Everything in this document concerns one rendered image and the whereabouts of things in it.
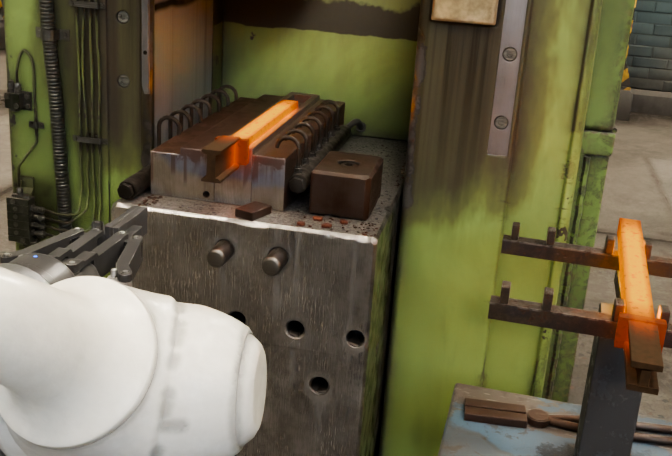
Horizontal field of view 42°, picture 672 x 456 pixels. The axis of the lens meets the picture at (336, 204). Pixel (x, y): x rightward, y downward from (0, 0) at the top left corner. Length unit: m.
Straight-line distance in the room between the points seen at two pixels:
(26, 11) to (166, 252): 0.47
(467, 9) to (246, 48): 0.58
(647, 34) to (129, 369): 6.75
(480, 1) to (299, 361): 0.56
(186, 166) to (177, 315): 0.74
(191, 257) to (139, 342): 0.73
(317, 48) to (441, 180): 0.46
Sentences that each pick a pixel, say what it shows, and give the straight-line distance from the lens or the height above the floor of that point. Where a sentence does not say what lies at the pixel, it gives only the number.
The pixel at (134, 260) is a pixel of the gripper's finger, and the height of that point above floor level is 1.00.
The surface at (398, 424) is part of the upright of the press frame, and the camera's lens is 1.52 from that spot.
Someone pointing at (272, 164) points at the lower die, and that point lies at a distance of 1.23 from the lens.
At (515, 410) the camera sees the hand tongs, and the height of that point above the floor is 0.69.
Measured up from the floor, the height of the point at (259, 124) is 1.01.
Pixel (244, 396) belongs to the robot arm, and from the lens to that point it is 0.54.
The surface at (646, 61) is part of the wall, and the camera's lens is 7.17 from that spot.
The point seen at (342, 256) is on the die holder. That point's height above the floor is 0.88.
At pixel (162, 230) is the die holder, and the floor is 0.88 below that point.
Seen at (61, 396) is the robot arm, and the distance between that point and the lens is 0.51.
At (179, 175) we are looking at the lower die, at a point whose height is 0.95.
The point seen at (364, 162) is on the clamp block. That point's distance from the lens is 1.28.
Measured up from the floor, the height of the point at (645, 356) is 0.95.
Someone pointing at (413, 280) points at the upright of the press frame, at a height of 0.78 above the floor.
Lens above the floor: 1.32
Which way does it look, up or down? 18 degrees down
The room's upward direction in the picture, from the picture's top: 4 degrees clockwise
